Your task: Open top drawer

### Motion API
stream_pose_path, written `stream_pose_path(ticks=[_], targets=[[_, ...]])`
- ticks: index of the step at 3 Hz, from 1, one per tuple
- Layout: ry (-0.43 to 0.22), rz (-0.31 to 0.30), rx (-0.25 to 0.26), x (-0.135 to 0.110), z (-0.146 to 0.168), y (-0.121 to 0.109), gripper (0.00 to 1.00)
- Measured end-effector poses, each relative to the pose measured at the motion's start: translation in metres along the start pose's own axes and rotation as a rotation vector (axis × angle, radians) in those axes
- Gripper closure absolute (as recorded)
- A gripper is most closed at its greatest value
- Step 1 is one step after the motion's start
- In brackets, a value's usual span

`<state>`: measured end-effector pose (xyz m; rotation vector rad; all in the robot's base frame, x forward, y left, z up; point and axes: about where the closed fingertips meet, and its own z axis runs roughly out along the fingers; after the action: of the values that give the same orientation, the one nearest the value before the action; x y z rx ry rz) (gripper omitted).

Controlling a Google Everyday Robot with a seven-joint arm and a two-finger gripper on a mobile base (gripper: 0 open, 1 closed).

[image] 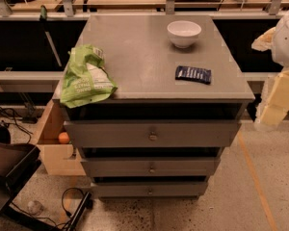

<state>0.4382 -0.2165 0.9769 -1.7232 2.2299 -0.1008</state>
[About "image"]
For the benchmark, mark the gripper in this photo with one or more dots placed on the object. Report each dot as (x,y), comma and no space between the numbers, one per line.
(286,42)

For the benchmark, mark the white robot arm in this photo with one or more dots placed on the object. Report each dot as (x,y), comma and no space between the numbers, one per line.
(280,55)

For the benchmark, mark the grey drawer cabinet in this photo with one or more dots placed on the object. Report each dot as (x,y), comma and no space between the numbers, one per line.
(142,61)

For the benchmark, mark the grey middle drawer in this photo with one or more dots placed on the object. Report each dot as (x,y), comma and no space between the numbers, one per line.
(137,167)

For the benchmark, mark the grey bottom drawer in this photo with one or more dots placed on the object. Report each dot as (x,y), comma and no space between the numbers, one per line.
(149,189)

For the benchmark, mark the dark blue snack packet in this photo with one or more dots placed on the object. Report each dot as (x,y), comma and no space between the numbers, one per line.
(193,74)

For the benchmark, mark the white ceramic bowl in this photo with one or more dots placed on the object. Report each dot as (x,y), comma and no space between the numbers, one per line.
(183,33)

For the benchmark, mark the green chip bag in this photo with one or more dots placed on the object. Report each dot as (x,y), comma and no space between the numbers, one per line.
(86,80)

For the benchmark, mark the orange ball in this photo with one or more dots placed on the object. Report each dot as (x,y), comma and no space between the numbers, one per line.
(63,138)

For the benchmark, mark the wooden box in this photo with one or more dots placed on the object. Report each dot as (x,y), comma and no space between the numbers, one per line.
(58,158)

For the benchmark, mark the black bin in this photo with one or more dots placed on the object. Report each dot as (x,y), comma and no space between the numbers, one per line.
(18,162)

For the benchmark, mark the green handled tool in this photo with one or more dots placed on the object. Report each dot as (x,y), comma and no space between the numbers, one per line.
(43,20)

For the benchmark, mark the metal rail frame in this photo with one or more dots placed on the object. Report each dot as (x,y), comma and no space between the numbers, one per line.
(144,7)

